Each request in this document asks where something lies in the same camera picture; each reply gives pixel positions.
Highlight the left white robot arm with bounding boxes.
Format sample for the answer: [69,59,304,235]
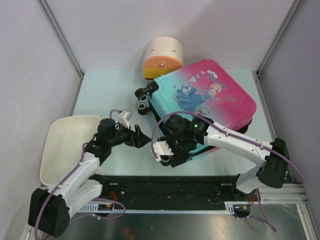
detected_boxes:
[27,118,151,239]

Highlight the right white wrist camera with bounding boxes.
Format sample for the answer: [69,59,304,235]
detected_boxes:
[149,141,174,162]

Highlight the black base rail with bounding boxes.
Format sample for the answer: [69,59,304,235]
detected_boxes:
[90,174,257,211]

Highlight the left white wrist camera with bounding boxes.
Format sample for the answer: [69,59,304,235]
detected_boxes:
[117,109,132,129]

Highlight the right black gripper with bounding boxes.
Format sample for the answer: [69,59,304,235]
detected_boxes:
[160,132,192,168]

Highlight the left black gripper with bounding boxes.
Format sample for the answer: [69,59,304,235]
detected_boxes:
[108,120,151,149]

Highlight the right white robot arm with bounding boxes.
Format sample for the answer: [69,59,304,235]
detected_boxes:
[151,111,290,201]

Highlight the pink and teal kids suitcase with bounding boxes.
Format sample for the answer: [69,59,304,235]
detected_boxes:
[134,58,258,167]

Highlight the grey slotted cable duct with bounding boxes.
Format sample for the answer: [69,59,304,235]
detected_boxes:
[74,201,253,215]

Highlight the white rectangular tray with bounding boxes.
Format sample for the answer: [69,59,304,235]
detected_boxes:
[39,115,101,186]

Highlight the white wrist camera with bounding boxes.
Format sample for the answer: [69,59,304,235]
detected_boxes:
[149,141,174,162]
[117,109,132,129]

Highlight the cream round drawer cabinet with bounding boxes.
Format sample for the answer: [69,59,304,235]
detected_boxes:
[142,36,184,84]

